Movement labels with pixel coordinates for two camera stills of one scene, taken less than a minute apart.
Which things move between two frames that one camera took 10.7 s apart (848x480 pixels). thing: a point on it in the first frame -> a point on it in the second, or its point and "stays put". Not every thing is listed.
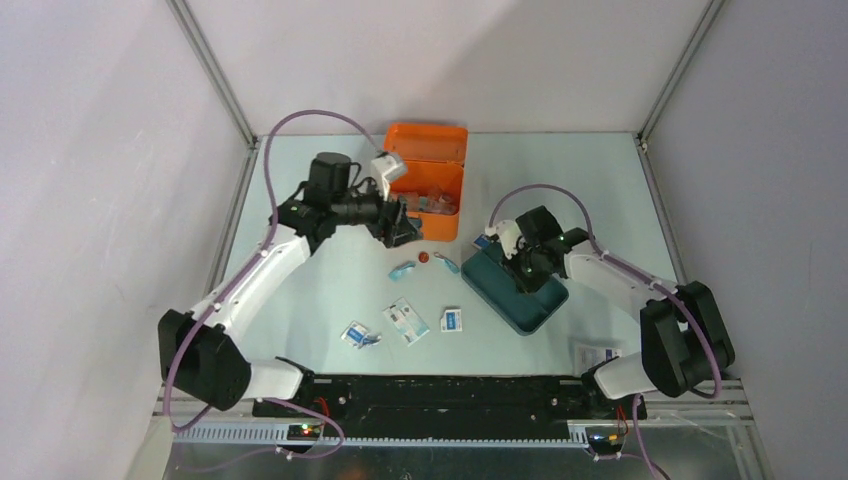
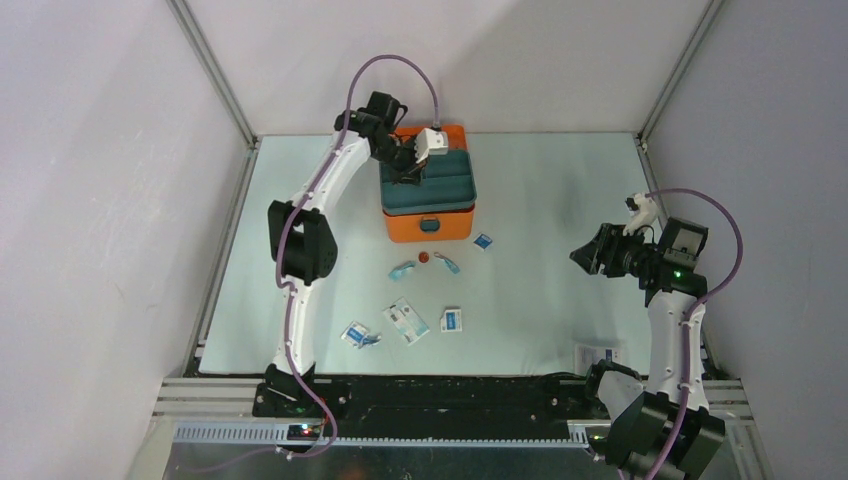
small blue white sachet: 481,242 stays put
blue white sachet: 358,336 stays put
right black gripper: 522,284 -> 603,249
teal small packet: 451,266 stays put
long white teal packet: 406,321 stays put
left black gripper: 392,225 -> 412,171
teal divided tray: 523,311 -> 448,182
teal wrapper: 400,270 stays put
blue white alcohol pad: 451,321 stays put
